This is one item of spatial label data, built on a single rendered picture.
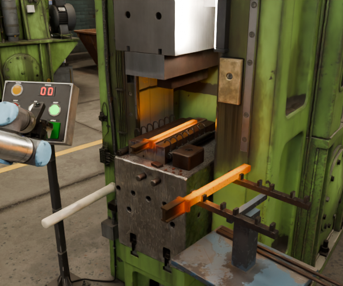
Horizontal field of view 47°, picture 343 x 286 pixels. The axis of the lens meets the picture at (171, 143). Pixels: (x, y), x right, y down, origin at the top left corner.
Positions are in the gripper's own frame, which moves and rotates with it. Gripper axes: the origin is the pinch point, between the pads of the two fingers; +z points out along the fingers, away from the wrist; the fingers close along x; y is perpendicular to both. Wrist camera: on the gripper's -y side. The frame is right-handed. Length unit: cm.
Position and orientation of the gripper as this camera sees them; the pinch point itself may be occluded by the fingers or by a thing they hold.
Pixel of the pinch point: (50, 127)
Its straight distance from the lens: 182.6
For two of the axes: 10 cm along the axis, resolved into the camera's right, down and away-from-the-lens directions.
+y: -0.9, 9.8, -1.5
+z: 1.6, 1.6, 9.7
